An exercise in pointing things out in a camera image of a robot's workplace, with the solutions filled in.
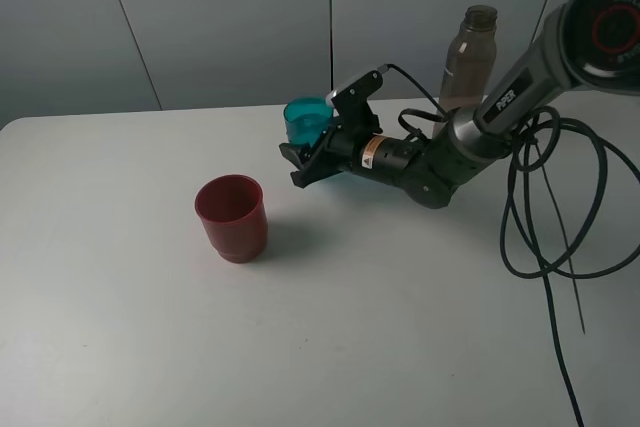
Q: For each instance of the red plastic cup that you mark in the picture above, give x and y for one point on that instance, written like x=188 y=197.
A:
x=231 y=209

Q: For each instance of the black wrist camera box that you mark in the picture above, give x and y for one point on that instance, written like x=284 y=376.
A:
x=350 y=102

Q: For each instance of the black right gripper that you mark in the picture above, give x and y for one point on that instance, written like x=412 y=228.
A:
x=373 y=156

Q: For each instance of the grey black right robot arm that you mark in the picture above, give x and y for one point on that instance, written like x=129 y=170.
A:
x=592 y=43

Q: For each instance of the teal translucent plastic cup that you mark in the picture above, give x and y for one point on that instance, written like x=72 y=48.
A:
x=306 y=119

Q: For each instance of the smoky brown transparent bottle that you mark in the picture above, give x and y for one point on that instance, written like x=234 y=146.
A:
x=470 y=59

